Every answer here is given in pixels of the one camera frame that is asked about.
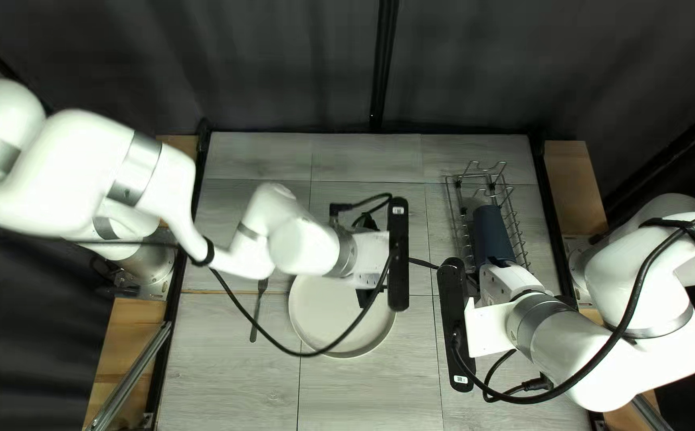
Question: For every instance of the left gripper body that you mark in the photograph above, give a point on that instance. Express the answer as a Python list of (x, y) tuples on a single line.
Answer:
[(371, 257)]

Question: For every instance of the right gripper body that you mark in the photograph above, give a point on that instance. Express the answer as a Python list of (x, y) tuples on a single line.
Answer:
[(509, 281)]

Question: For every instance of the black knife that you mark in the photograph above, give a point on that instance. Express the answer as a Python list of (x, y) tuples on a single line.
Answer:
[(425, 263)]

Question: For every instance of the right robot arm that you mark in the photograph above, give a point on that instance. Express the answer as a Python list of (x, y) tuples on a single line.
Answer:
[(623, 371)]

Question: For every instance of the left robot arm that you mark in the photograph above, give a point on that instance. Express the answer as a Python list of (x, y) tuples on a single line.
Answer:
[(84, 173)]

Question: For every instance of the dark blue cup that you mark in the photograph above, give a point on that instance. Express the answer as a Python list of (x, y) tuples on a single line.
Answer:
[(492, 236)]

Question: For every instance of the pale plate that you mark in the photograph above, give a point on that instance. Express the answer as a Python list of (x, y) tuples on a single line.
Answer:
[(329, 317)]

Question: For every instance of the black fork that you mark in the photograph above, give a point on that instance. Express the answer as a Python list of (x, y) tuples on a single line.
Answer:
[(258, 311)]

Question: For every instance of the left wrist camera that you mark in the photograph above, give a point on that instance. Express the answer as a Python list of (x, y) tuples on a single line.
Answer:
[(398, 257)]

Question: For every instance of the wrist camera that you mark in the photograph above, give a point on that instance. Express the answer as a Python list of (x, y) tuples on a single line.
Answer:
[(398, 257), (455, 317)]

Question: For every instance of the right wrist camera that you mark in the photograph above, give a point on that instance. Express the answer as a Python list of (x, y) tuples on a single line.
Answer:
[(455, 317)]

